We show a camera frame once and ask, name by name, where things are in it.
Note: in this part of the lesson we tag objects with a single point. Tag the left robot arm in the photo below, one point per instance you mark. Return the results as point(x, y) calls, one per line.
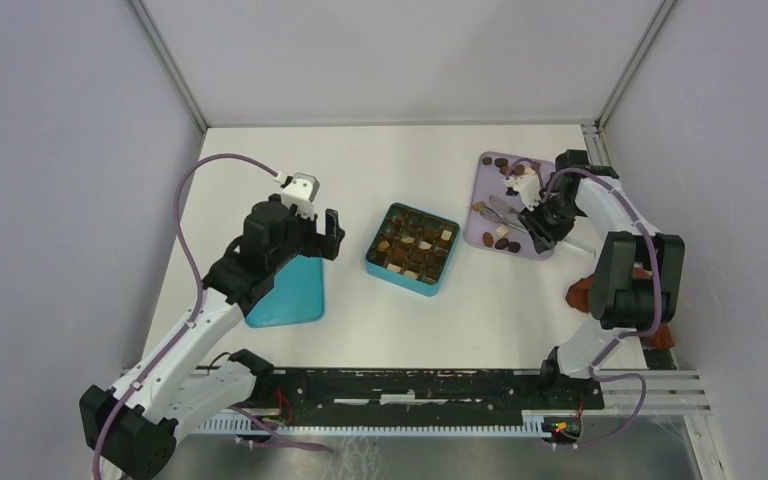
point(137, 422)

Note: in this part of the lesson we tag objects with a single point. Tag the metal tongs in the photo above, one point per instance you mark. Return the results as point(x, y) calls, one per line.
point(500, 212)

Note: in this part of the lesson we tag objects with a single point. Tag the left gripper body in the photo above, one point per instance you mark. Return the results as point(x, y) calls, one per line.
point(302, 238)

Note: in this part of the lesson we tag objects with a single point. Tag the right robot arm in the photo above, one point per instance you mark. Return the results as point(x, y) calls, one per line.
point(628, 240)

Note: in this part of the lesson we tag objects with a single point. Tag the teal chocolate tin box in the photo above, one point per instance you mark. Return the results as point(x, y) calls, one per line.
point(412, 249)

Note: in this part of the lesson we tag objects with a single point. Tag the white cable duct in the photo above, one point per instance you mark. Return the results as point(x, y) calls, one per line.
point(229, 423)

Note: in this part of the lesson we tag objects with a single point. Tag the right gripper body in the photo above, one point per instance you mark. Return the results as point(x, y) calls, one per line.
point(551, 220)

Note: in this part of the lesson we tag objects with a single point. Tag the brown cloth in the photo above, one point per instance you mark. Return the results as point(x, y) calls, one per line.
point(583, 295)

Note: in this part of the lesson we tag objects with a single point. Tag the lilac plastic tray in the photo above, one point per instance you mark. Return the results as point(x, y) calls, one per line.
point(493, 168)

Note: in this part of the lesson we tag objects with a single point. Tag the teal tin lid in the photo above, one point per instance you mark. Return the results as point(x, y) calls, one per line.
point(298, 296)

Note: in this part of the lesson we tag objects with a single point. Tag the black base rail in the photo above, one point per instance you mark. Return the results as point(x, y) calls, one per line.
point(314, 397)

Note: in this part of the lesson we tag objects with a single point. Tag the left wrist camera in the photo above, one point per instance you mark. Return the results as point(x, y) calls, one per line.
point(299, 190)

